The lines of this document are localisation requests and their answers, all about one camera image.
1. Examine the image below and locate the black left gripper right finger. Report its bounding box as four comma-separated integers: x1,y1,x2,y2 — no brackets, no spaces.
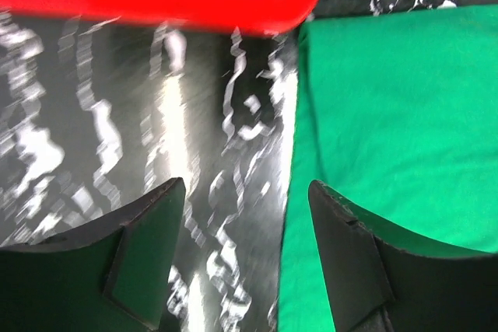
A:
308,180,497,331

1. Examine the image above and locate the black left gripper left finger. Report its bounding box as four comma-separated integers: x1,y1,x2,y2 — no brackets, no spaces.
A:
1,177,185,331

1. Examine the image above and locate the green t-shirt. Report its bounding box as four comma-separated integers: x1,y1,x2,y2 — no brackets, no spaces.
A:
279,5,497,331

